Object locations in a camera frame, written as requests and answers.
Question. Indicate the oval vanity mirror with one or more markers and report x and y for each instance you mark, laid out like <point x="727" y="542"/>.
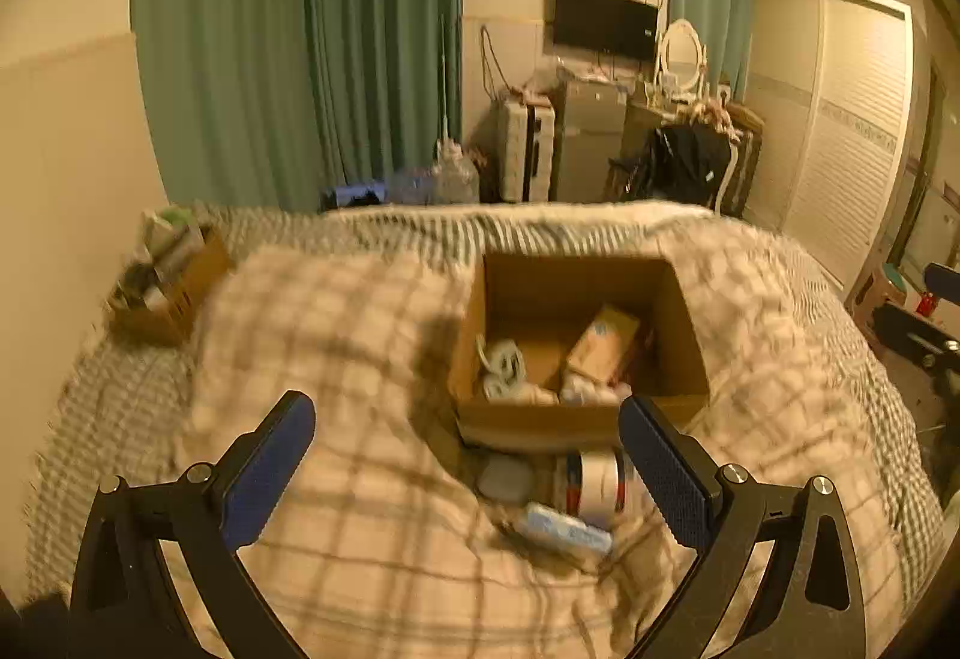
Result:
<point x="681" y="59"/>

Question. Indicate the white wardrobe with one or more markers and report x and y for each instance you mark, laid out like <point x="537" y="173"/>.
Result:
<point x="832" y="127"/>

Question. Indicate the white suitcase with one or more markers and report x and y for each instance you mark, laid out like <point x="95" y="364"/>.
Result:
<point x="525" y="149"/>

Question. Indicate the orange packet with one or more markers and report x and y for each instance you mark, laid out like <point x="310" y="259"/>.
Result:
<point x="604" y="344"/>

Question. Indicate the grey round case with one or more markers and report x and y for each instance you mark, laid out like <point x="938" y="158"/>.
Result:
<point x="504" y="479"/>

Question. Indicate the black bag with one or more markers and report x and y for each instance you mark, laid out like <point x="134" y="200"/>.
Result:
<point x="686" y="160"/>

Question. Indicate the white crumpled item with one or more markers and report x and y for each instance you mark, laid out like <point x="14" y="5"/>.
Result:
<point x="592" y="391"/>

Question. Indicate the striped bed sheet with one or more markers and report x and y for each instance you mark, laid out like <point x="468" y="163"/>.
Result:
<point x="112" y="419"/>

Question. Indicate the small cardboard box with items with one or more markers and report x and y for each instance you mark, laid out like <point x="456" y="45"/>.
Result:
<point x="169" y="280"/>

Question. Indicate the tape roll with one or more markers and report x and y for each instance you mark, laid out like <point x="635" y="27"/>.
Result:
<point x="594" y="483"/>

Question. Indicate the blue white packet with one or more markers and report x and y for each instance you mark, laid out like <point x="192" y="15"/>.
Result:
<point x="567" y="530"/>

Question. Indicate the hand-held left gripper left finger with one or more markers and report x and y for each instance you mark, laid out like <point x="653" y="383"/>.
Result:
<point x="264" y="471"/>

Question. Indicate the plaid blanket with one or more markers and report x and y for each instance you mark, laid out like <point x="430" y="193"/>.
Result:
<point x="480" y="464"/>

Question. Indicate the clear water jug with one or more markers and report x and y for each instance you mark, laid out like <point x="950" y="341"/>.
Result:
<point x="454" y="173"/>

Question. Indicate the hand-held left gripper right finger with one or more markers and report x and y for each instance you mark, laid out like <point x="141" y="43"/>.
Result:
<point x="667" y="471"/>

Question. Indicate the grey cabinet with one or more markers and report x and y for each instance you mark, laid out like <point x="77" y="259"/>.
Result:
<point x="589" y="142"/>

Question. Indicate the wall television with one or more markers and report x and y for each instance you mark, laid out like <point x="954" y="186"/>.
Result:
<point x="606" y="22"/>

